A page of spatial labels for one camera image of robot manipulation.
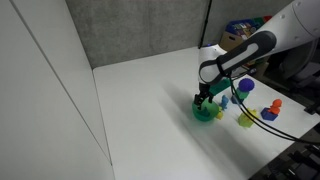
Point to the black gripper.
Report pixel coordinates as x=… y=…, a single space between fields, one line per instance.
x=204 y=90

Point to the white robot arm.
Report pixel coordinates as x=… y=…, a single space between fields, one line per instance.
x=266 y=36

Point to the green plastic bowl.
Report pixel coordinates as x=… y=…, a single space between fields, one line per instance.
x=206 y=115

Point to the light blue rubber toy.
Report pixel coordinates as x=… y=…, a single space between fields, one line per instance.
x=224 y=102

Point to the small yellow rubber toy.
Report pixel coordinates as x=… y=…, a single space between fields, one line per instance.
x=219 y=115

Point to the dark teal block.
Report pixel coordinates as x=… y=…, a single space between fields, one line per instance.
x=235 y=99

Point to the green block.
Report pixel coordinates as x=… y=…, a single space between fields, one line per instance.
x=242 y=94

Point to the purple spiky ball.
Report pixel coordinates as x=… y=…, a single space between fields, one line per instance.
x=246 y=85

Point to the yellow-green block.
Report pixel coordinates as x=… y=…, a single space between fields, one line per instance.
x=245 y=121

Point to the yellow spiky rubber toy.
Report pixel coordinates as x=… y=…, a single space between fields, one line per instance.
x=252 y=113

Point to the blue block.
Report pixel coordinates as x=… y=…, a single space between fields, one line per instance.
x=267 y=115

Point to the orange rubber toy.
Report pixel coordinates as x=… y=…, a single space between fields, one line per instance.
x=275 y=106

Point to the black stand pole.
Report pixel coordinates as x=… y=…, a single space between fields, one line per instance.
x=205 y=23

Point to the cardboard box with items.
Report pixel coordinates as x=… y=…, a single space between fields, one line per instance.
x=248 y=26

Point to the grey chair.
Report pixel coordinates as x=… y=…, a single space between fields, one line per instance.
x=300 y=63

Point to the black cart surface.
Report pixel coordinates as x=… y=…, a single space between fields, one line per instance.
x=290 y=160

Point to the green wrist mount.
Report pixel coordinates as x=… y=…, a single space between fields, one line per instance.
x=220 y=87

